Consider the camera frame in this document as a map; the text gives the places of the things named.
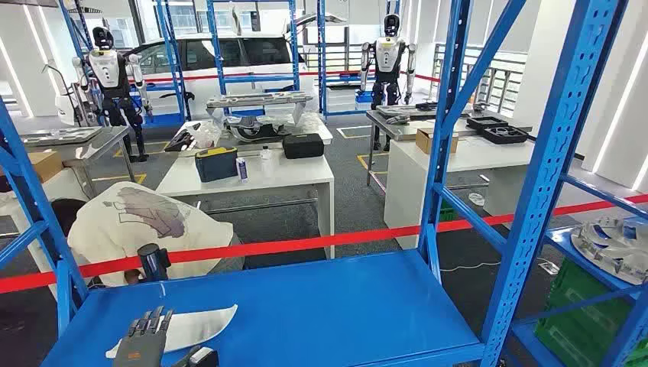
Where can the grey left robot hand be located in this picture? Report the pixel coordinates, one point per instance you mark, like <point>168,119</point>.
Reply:
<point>139,344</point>

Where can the white curved car part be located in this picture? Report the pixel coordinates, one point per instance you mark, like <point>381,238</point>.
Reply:
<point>202,324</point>

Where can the black trim part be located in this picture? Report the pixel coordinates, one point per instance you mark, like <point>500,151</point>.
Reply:
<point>178,142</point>

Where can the black car body part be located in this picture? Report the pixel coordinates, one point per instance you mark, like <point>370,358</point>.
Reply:
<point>258,129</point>

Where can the long grey metal part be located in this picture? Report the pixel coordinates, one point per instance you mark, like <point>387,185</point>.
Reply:
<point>258,99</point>

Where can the round silver metal part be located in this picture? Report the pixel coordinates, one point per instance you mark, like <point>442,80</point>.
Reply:
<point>612,248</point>

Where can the person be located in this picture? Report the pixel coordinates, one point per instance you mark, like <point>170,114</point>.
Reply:
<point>141,238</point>

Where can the red barrier belt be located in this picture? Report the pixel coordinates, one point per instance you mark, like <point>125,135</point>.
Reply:
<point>303,243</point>

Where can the dark blue tool bag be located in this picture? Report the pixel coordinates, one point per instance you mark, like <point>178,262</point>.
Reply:
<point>216,164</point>

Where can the small white blue can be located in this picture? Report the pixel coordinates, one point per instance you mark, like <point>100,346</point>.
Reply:
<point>242,169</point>

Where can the steel table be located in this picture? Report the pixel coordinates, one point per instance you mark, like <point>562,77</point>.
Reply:
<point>96,144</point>
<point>405,130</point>

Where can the clear plastic bottle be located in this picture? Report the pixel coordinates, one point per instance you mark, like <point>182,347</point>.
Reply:
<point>266,162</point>

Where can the clear plastic bag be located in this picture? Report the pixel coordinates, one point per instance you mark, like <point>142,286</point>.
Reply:
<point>207,132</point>

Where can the grey metal fixture plate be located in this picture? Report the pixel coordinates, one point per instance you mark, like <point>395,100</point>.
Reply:
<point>405,110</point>
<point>60,136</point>

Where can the black hard case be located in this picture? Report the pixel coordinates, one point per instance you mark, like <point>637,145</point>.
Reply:
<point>302,146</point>

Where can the black white humanoid robot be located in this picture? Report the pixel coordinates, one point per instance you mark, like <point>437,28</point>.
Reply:
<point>109,71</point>
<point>388,55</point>

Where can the white car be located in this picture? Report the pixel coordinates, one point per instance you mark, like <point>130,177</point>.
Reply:
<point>243,55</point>

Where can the blue plastic bin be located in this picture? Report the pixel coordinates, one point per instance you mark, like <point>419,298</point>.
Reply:
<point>363,97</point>

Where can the green plastic crate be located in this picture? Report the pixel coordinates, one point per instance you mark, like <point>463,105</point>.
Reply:
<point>446,212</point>
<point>582,324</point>

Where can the black plastic tray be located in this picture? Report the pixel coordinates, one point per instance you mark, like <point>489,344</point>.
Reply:
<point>486,122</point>
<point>506,136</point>

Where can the floor socket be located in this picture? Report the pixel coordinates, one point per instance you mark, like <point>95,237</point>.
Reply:
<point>548,267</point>

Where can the metal railing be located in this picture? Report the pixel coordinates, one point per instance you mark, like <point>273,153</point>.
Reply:
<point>501,76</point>

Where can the black barrier post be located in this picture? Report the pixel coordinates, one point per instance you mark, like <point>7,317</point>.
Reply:
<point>152,261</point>

